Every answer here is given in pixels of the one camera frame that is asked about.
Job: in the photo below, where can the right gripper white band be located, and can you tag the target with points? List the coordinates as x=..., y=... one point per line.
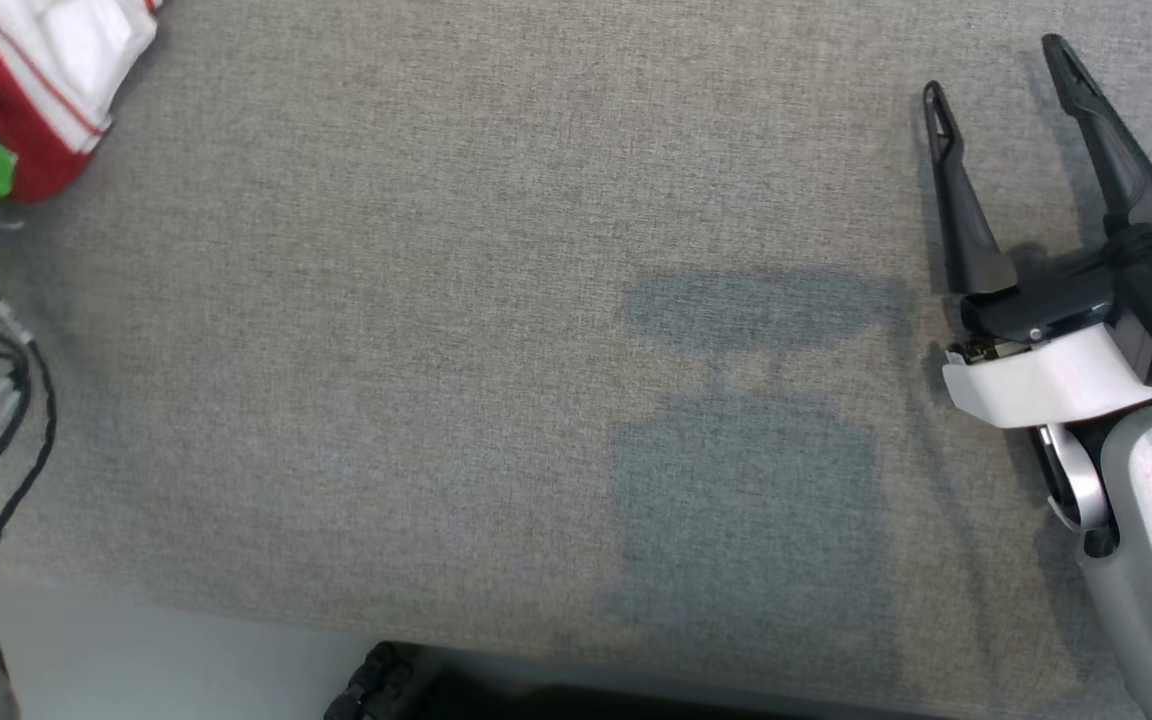
x=1056, y=375

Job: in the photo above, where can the red and white striped jersey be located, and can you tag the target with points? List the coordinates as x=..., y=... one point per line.
x=46, y=70

